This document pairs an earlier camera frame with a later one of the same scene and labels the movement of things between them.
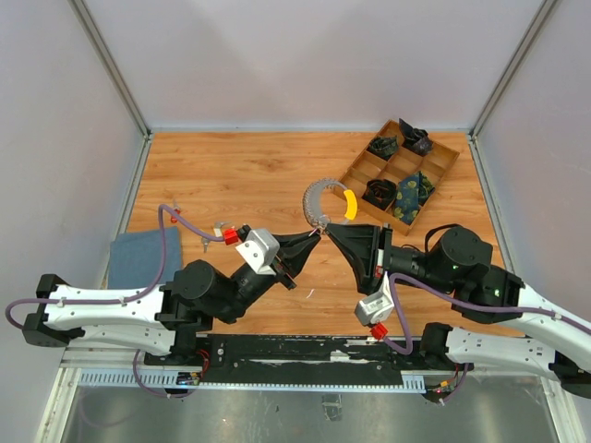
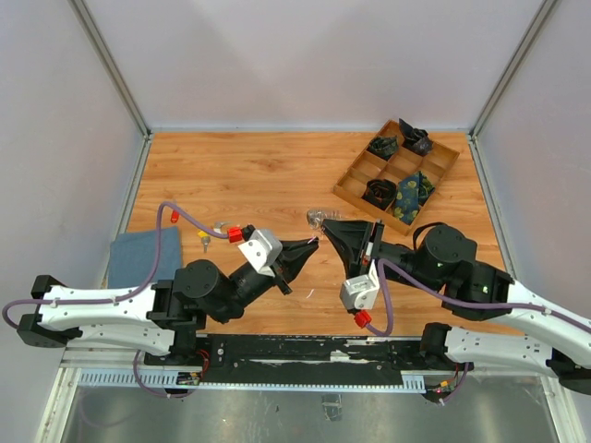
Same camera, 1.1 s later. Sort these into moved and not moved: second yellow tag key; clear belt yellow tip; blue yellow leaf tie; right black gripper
Moved: clear belt yellow tip
Not moved: second yellow tag key; right black gripper; blue yellow leaf tie
